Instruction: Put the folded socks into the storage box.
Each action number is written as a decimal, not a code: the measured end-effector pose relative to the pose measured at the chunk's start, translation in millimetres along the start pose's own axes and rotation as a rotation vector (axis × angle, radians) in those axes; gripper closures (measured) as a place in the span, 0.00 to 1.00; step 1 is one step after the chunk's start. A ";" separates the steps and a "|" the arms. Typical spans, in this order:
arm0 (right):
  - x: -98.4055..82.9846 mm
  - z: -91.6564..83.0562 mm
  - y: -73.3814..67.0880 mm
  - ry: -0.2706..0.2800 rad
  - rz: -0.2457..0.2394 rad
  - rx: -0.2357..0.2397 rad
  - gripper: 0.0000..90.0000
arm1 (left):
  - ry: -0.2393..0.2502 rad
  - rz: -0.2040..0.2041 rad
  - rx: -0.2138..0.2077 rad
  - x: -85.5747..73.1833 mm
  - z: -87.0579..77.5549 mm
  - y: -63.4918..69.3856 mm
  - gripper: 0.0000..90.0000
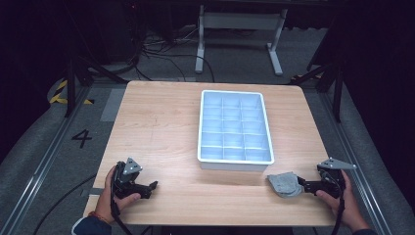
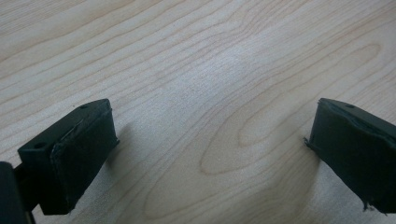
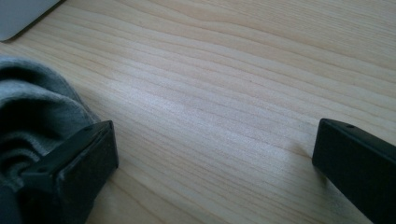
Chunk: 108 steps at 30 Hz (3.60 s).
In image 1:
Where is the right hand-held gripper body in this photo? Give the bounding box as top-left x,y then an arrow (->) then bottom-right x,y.
304,157 -> 357,200

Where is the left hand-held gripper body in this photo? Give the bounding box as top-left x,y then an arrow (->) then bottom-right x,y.
112,157 -> 154,201

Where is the grey sock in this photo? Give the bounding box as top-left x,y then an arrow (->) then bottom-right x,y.
266,171 -> 305,199

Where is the person's left hand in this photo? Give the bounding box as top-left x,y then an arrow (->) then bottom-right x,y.
94,164 -> 142,225

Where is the person's right hand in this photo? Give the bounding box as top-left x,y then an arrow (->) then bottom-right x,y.
315,169 -> 372,233

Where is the grey floor tape patch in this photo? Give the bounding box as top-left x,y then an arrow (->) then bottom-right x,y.
99,87 -> 127,123

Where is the white divided storage tray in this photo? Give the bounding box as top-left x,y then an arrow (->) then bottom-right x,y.
196,89 -> 275,172

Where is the black metal stand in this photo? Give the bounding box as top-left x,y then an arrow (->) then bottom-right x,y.
64,55 -> 129,118
289,58 -> 345,124

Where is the yellow black hazard tape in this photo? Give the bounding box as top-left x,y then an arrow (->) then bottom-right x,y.
48,79 -> 96,106

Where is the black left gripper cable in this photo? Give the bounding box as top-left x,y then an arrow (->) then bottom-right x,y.
109,167 -> 134,235

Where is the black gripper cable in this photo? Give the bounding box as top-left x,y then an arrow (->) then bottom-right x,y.
321,169 -> 346,235
109,167 -> 134,235

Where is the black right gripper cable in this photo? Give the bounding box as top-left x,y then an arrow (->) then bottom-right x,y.
321,169 -> 346,235

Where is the grey metal floor rail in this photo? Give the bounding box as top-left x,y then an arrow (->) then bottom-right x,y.
317,91 -> 394,235
0,85 -> 93,235

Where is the orange bracelet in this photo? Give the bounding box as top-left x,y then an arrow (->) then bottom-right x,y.
87,211 -> 110,225

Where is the black floor cable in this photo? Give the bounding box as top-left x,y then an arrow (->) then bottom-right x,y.
32,173 -> 98,235

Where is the bundle of black floor cables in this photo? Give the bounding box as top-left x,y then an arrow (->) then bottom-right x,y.
130,25 -> 216,83

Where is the white metal table frame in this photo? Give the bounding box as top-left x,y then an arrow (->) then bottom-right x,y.
194,4 -> 289,77

